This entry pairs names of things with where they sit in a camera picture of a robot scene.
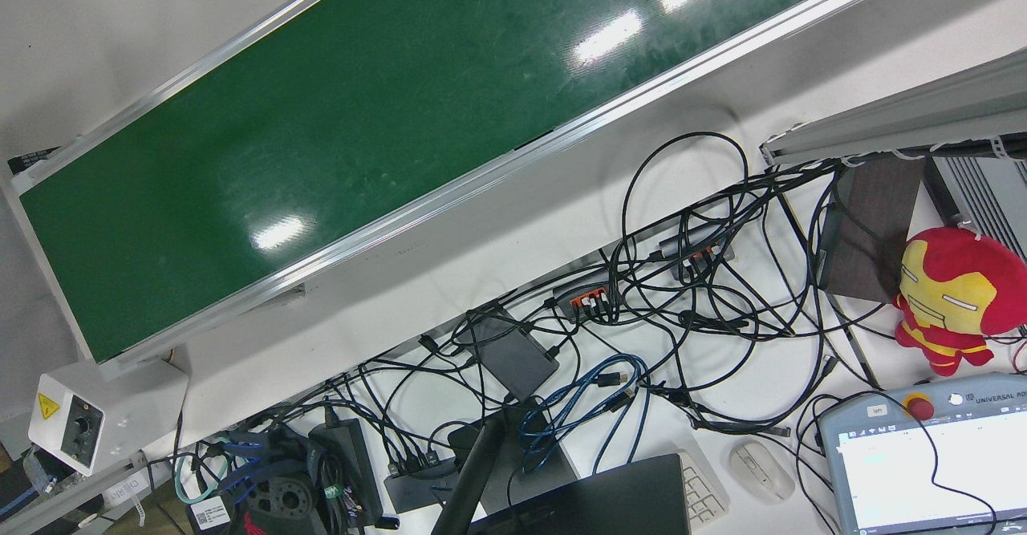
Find usb hub orange ports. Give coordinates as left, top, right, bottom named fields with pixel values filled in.
left=552, top=270, right=623, bottom=320

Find black flat power brick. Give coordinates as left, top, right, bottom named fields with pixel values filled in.
left=453, top=304, right=561, bottom=403

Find grey usb hub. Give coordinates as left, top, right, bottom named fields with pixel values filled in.
left=658, top=226, right=738, bottom=276

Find black monitor stand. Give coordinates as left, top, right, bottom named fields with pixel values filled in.
left=431, top=403, right=578, bottom=535

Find black docking hub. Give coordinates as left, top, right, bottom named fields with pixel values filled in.
left=384, top=453, right=460, bottom=513

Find black monitor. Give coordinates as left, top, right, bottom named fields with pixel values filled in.
left=469, top=453, right=693, bottom=535

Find black power adapter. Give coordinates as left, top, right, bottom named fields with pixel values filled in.
left=309, top=419, right=380, bottom=525

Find white keyboard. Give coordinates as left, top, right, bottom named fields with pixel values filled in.
left=678, top=448, right=732, bottom=530

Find white computer mouse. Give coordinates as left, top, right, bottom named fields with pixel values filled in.
left=729, top=441, right=796, bottom=505

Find black device with round part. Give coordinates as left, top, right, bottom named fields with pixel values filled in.
left=239, top=471, right=323, bottom=535

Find dark brown flat panel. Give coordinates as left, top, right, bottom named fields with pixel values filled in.
left=818, top=154, right=924, bottom=306

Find white conveyor control box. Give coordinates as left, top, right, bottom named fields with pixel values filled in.
left=28, top=358, right=190, bottom=476

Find red yellow plush toy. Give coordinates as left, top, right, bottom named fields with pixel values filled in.
left=892, top=227, right=1027, bottom=378

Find grey teach pendant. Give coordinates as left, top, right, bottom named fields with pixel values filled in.
left=818, top=372, right=1027, bottom=535

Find black finned metal box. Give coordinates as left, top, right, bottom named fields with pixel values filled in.
left=923, top=154, right=1027, bottom=260

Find aluminium conveyor leg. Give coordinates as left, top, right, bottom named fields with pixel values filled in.
left=0, top=455, right=153, bottom=535

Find blue cable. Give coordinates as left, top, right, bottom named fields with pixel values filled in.
left=518, top=354, right=652, bottom=473

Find green conveyor belt aluminium frame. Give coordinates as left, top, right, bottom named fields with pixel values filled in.
left=0, top=0, right=964, bottom=369

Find black cable tangle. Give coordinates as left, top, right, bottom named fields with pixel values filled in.
left=321, top=132, right=883, bottom=472

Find green cable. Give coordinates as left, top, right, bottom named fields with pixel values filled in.
left=174, top=437, right=235, bottom=505

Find aluminium profile post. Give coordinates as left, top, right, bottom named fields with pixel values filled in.
left=761, top=50, right=1027, bottom=168

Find black pendant cable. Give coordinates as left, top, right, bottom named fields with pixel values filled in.
left=794, top=391, right=1001, bottom=535

